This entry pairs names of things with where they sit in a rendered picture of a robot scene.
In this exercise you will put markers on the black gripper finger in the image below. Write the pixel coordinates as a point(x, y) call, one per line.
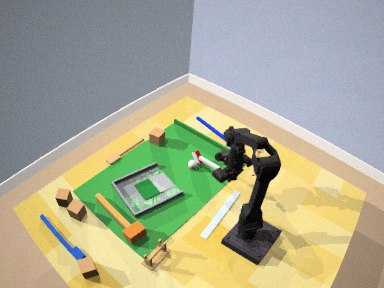
point(230, 178)
point(238, 172)

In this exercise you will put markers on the green flat mat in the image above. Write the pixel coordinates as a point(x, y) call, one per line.
point(172, 156)

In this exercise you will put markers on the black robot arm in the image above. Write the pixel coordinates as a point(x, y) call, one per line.
point(265, 168)

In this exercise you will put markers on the brown cube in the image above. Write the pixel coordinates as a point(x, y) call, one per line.
point(63, 197)
point(76, 210)
point(157, 136)
point(87, 267)

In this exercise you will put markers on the white golf ball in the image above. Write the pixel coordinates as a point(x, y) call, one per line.
point(192, 164)

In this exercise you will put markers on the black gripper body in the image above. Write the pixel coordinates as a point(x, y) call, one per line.
point(232, 165)

